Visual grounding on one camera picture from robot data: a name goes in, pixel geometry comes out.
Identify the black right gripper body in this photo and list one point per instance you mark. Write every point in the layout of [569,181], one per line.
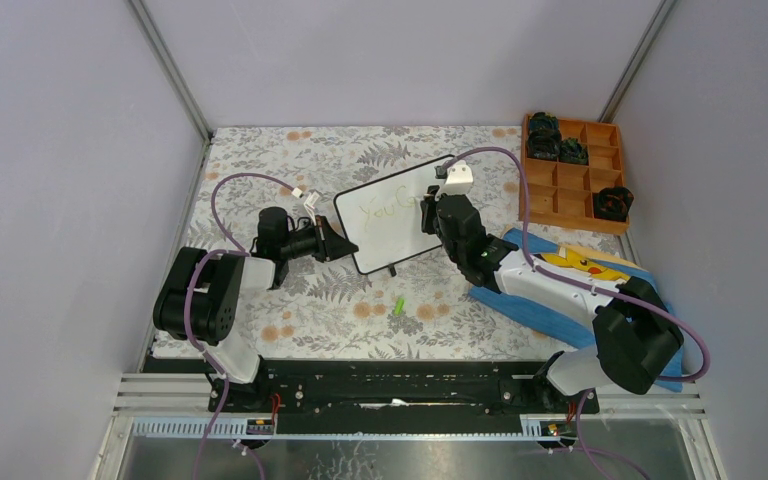
[431,222]

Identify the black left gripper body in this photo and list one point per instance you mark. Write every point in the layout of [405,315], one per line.
[319,253]

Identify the small black-framed whiteboard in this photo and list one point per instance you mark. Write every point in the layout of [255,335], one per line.
[382,217]

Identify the green marker cap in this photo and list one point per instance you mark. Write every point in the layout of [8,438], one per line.
[399,306]

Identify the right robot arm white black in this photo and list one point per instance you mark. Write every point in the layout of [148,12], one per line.
[634,341]

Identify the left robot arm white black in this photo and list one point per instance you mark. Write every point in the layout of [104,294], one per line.
[198,300]

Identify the floral patterned table mat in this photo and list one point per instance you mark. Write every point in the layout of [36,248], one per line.
[330,310]

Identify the orange wooden compartment tray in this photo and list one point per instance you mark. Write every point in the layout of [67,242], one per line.
[561,194]

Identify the black object tray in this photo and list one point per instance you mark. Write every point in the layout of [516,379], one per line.
[544,144]
[571,151]
[613,204]
[542,121]

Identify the black object tray top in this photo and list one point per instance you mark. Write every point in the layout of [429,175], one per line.
[542,121]

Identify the blue yellow cartoon cloth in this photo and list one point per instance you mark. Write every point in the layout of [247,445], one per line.
[544,320]

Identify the black object tray middle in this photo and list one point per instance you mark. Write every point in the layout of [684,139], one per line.
[571,151]

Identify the black object tray right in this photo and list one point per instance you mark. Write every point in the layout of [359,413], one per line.
[613,204]

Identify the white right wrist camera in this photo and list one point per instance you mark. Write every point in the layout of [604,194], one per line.
[457,178]

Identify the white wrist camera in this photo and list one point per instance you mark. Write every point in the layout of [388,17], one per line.
[309,200]
[457,178]

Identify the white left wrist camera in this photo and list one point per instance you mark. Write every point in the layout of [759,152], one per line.
[309,200]

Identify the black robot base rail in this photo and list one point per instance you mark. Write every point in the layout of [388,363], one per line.
[398,397]

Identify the right aluminium frame post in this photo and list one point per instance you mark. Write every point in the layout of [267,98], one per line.
[640,53]

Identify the aluminium frame post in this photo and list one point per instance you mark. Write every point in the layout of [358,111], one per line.
[169,67]
[640,53]

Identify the left aluminium frame post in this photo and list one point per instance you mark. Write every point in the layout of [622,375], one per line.
[169,67]

